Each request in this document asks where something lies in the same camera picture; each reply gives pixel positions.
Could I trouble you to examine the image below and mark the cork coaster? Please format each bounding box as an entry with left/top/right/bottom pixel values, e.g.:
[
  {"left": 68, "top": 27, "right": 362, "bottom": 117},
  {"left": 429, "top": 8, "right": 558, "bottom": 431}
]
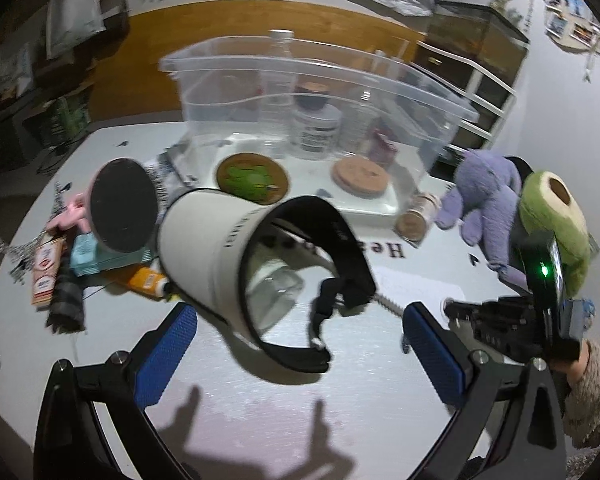
[{"left": 330, "top": 156, "right": 389, "bottom": 198}]

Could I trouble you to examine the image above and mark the person's right hand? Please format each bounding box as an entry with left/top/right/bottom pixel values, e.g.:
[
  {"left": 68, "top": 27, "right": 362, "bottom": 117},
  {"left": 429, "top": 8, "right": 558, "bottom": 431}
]
[{"left": 550, "top": 340, "right": 590, "bottom": 382}]

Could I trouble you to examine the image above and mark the colourful plush ball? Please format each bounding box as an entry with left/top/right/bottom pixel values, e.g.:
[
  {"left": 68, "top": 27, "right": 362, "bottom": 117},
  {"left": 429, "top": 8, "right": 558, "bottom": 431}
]
[{"left": 574, "top": 298, "right": 596, "bottom": 332}]

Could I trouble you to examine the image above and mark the orange tube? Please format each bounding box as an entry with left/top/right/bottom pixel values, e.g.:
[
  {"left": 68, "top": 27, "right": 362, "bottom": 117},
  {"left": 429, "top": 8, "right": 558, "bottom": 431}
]
[{"left": 108, "top": 264, "right": 173, "bottom": 299}]

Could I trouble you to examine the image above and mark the dark checkered cloth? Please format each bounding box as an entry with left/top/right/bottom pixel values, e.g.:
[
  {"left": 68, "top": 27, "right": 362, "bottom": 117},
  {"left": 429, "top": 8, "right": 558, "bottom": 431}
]
[{"left": 46, "top": 258, "right": 85, "bottom": 334}]

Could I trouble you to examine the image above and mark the green avocado plush toy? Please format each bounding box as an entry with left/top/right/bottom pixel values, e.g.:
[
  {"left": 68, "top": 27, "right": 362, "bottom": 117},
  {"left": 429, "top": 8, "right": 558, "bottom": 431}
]
[{"left": 518, "top": 171, "right": 591, "bottom": 297}]

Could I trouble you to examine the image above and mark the teal packet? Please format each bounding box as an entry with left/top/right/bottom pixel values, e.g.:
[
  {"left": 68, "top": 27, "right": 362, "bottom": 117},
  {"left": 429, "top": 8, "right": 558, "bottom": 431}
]
[{"left": 70, "top": 233, "right": 154, "bottom": 276}]

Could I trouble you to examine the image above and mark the small brown pill bottle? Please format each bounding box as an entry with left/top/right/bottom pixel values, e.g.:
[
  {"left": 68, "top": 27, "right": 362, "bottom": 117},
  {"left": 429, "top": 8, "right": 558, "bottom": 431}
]
[{"left": 394, "top": 193, "right": 441, "bottom": 244}]

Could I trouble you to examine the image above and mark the glass jar inside bag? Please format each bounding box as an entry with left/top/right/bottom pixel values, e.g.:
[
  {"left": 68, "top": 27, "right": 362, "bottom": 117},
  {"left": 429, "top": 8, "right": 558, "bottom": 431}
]
[{"left": 245, "top": 258, "right": 304, "bottom": 335}]

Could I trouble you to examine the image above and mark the purple plush toy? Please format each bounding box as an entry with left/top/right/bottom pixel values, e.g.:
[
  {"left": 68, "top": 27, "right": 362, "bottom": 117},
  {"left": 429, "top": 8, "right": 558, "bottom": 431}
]
[{"left": 434, "top": 150, "right": 528, "bottom": 292}]

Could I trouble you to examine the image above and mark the orange snack packet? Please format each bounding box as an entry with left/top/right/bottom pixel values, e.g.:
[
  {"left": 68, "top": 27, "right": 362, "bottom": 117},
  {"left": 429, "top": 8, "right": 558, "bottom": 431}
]
[{"left": 31, "top": 237, "right": 65, "bottom": 308}]

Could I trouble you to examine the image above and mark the round pink hand mirror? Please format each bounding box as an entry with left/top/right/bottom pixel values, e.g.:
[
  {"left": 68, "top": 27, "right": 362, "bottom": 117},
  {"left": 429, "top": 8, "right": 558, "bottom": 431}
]
[{"left": 46, "top": 157, "right": 159, "bottom": 254}]

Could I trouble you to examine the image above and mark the black and white pouch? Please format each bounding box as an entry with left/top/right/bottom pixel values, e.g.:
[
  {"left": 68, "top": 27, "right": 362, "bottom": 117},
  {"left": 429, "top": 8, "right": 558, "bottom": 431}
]
[{"left": 143, "top": 143, "right": 198, "bottom": 212}]

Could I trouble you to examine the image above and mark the green frog coaster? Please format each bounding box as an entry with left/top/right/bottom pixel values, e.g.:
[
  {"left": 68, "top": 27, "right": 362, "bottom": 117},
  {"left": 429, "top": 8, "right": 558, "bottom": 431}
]
[{"left": 215, "top": 153, "right": 289, "bottom": 205}]

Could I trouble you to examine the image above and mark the red small box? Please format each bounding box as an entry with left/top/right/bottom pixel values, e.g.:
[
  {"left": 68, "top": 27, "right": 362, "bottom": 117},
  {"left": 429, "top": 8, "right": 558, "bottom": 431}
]
[{"left": 366, "top": 130, "right": 398, "bottom": 170}]

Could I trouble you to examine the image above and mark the clear glass jar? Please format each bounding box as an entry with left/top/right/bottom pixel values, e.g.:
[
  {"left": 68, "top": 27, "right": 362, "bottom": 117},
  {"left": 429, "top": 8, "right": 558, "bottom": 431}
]
[{"left": 337, "top": 87, "right": 379, "bottom": 153}]

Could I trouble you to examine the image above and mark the clear plastic storage bin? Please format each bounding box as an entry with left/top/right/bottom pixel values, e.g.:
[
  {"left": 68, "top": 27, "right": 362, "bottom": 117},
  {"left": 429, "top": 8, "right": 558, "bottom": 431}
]
[{"left": 159, "top": 35, "right": 478, "bottom": 226}]

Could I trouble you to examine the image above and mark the white labelled jar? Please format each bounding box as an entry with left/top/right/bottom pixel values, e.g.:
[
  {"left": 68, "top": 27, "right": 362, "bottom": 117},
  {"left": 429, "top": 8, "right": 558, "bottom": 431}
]
[{"left": 290, "top": 104, "right": 342, "bottom": 160}]

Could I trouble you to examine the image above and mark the clear plastic water bottle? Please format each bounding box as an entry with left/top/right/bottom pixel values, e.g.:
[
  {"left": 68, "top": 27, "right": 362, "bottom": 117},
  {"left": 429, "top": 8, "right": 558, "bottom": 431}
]
[{"left": 259, "top": 28, "right": 297, "bottom": 159}]

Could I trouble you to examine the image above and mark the white shopping bag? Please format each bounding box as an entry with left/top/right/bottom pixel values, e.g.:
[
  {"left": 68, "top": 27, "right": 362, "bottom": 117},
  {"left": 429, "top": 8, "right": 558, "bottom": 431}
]
[{"left": 45, "top": 0, "right": 105, "bottom": 60}]

